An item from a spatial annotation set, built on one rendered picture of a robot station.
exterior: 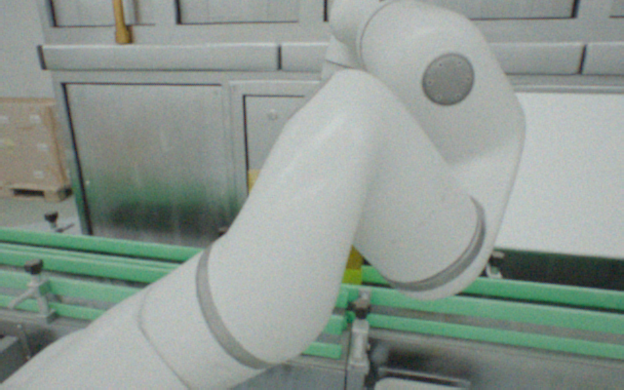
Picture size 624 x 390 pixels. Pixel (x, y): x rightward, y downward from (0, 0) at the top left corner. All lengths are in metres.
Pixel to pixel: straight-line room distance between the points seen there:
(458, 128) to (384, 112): 0.11
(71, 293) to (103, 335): 0.63
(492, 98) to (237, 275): 0.22
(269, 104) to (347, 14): 0.35
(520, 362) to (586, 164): 0.38
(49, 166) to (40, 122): 0.43
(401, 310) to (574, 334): 0.29
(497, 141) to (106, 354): 0.29
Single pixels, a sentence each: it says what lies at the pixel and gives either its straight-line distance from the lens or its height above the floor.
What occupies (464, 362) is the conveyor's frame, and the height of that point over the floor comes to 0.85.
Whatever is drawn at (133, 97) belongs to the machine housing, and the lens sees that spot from 1.02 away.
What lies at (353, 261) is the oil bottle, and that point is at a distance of 0.74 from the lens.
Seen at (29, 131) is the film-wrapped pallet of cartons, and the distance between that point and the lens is 4.57.
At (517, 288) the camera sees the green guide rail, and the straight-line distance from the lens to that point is 0.85.
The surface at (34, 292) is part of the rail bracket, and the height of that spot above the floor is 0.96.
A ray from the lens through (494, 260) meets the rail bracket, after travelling 0.83.
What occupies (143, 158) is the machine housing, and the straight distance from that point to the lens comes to 1.04.
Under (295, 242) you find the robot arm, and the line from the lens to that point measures 0.19.
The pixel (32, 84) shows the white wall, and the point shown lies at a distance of 5.50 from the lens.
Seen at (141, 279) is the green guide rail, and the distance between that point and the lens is 0.88.
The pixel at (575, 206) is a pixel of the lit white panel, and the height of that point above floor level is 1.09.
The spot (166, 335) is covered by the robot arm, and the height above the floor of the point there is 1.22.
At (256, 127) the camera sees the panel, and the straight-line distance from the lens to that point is 0.85.
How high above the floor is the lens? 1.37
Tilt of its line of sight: 18 degrees down
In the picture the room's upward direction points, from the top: straight up
